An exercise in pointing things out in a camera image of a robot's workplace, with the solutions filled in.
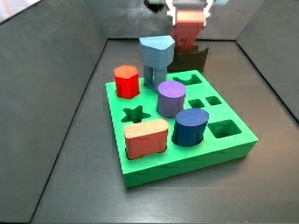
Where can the white gripper wrist 1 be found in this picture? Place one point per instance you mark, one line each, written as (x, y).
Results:
(204, 5)

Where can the red double-square block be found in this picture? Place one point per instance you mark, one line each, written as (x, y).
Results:
(190, 21)

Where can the light blue pentagon block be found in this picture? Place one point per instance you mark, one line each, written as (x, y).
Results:
(157, 51)

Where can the black curved holder stand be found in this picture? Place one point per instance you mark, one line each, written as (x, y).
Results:
(190, 60)

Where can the red hexagon block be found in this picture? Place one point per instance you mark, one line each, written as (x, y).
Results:
(128, 81)

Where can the purple cylinder block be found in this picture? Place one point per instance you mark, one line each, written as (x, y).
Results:
(172, 93)

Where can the dark blue cylinder block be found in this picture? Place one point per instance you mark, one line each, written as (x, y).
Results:
(190, 125)

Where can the red rounded rectangular block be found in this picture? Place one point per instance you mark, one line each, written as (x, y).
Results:
(146, 138)

